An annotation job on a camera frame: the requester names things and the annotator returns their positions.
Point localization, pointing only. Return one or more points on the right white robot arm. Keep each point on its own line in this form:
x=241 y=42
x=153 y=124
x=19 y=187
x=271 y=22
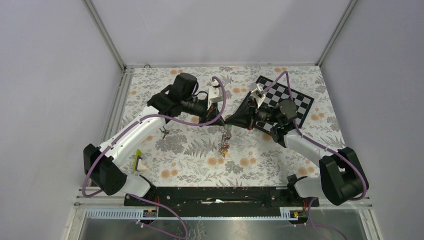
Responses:
x=341 y=177

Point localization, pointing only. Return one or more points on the yellow white wedge block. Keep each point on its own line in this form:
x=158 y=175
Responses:
x=138 y=164

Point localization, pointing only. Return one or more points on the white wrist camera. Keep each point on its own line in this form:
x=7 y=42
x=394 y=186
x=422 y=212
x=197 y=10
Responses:
x=257 y=92
x=215 y=95

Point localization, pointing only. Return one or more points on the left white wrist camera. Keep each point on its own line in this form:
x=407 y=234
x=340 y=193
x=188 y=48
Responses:
x=215 y=95

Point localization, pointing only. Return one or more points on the floral tablecloth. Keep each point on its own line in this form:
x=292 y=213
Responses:
x=189 y=155

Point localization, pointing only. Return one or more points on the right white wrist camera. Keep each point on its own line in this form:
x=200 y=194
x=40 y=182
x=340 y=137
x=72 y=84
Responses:
x=257 y=92

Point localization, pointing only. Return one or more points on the small key with carabiner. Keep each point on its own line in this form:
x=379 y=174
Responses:
x=164 y=132

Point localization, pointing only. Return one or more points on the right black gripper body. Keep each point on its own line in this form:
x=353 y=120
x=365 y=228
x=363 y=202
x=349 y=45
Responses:
x=262 y=114

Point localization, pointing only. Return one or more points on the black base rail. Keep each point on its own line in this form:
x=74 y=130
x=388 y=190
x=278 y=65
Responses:
x=219 y=202

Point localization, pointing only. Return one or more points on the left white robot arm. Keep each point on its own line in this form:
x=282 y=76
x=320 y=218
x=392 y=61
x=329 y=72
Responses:
x=102 y=163

